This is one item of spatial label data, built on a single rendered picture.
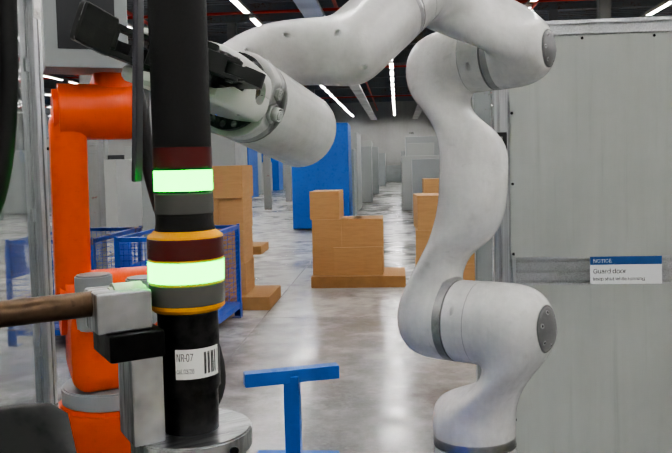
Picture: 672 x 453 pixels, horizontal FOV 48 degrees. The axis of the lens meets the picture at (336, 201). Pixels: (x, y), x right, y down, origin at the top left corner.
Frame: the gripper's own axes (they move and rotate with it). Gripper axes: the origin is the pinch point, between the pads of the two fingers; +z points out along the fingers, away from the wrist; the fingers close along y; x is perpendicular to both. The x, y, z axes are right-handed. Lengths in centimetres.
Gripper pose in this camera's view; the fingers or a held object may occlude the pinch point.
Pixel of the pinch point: (129, 33)
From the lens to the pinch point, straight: 60.5
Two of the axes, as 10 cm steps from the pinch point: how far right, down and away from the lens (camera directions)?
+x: 3.0, -9.5, 0.4
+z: -3.8, -1.5, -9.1
